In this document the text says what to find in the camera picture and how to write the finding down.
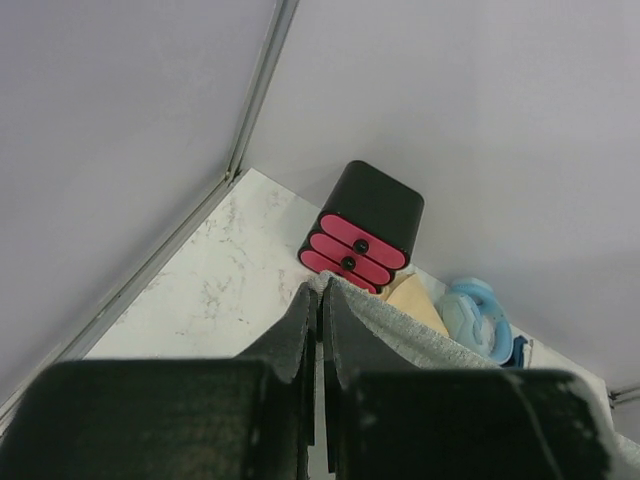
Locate black pink drawer box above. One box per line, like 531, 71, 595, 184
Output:
298, 160, 425, 294

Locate yellow t shirt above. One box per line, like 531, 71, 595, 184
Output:
374, 273, 449, 337

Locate light blue headphones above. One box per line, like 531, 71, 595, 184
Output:
435, 277, 513, 365

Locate white blue folded t shirt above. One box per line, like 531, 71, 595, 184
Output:
501, 335, 531, 369

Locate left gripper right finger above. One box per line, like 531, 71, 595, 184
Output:
322, 279, 623, 479

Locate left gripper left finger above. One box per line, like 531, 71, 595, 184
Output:
1, 284, 317, 479

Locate grey t shirt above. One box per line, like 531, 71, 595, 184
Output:
308, 272, 639, 479

